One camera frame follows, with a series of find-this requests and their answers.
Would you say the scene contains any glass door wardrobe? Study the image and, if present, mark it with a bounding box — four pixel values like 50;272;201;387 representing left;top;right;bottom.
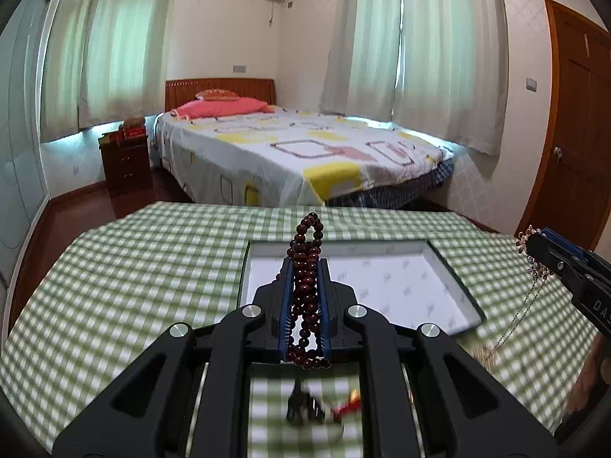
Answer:
0;0;53;292

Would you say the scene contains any brown wooden door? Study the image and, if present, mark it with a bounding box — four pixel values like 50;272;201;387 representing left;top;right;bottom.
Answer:
516;0;611;253

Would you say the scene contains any dark wooden nightstand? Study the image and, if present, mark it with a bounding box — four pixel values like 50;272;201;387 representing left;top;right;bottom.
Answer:
99;129;156;198

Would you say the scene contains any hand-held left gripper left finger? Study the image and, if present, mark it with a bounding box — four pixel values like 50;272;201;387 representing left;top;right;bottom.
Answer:
52;256;294;458

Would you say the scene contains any patterned bedsheet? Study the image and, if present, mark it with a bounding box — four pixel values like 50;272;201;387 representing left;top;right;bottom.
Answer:
155;107;452;208

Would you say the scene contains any white curtain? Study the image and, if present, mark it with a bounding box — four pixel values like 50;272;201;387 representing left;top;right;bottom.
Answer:
79;0;179;125
319;0;404;120
40;0;113;129
391;0;509;156

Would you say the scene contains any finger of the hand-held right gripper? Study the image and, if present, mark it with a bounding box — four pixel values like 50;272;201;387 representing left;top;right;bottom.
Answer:
526;233;585;297
541;229;593;261

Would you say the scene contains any wooden headboard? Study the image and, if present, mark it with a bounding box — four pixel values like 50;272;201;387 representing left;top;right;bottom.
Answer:
165;77;276;113

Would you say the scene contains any red tassel gold charm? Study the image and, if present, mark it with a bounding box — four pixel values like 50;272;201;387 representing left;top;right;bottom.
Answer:
331;391;364;418

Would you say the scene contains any dark red bead necklace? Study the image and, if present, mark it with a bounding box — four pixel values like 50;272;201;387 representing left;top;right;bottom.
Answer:
285;212;332;370

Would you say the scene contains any green shallow jewelry box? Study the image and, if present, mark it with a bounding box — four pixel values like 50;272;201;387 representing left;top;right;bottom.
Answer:
237;239;488;337

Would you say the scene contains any pink pillow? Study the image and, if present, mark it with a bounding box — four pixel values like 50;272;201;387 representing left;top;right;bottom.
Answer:
172;97;275;119

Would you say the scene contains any blue plaid bed skirt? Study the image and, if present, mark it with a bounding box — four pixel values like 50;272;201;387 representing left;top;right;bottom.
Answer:
329;160;454;211

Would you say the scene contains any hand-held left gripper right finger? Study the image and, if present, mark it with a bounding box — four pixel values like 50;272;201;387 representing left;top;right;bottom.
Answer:
317;256;559;458

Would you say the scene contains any gold chain necklace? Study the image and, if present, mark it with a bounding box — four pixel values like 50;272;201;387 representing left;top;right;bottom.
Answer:
472;224;557;368

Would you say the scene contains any black bead bracelet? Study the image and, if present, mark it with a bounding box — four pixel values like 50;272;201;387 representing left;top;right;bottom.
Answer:
285;382;335;423

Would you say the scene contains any person's right hand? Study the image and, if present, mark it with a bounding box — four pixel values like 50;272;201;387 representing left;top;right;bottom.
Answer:
563;336;600;427

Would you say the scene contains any green checked tablecloth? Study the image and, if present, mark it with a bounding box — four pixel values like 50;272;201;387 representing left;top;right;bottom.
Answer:
0;200;602;458

